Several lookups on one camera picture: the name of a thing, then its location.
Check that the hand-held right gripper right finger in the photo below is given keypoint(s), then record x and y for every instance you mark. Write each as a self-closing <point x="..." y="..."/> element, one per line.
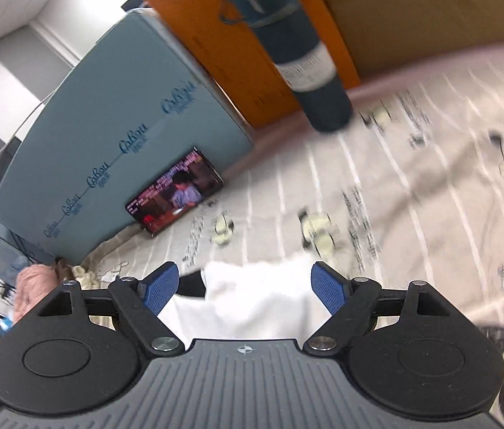
<point x="328" y="290"/>

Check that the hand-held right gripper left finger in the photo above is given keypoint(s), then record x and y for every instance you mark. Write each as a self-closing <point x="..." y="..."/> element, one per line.
<point x="160" y="288"/>

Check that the white garment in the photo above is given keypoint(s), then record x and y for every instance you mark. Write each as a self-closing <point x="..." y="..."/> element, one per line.
<point x="252" y="299"/>

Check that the black cloth piece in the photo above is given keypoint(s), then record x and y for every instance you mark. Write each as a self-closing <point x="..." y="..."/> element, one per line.
<point x="192" y="285"/>

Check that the smartphone with lit screen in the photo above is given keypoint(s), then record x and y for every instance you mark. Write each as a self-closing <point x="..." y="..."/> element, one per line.
<point x="176" y="192"/>

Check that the pink cloth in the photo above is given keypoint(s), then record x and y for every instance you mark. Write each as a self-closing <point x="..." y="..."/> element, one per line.
<point x="33" y="286"/>

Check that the striped printed bedsheet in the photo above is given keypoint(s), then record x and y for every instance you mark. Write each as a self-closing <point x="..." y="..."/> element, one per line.
<point x="413" y="187"/>

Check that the large light blue printed box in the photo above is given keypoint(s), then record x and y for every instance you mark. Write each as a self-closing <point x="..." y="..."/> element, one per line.
<point x="100" y="120"/>

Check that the dark blue thermos bottle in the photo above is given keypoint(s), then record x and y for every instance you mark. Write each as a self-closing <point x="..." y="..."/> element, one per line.
<point x="296" y="53"/>

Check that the orange cardboard box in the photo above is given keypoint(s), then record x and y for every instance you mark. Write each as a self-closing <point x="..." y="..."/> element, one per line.
<point x="216" y="31"/>

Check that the brown cardboard sheet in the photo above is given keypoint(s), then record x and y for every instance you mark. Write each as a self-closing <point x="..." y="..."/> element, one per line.
<point x="413" y="9"/>

